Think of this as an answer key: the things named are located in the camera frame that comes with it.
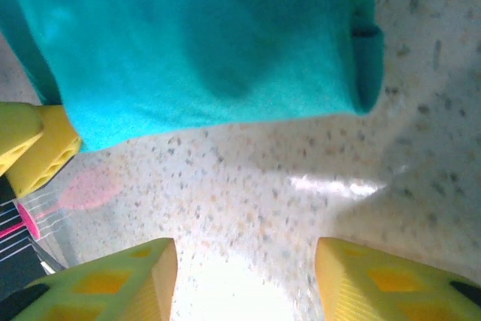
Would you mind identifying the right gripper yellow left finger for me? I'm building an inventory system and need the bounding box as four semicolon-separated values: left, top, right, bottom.
22;238;178;321

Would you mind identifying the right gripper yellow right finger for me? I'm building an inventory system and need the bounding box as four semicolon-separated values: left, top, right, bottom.
316;237;481;321

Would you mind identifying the teal t-shirt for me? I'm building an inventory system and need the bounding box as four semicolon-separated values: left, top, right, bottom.
0;0;386;153

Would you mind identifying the pink plastic goblet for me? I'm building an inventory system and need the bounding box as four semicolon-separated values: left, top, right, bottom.
0;202;41;241

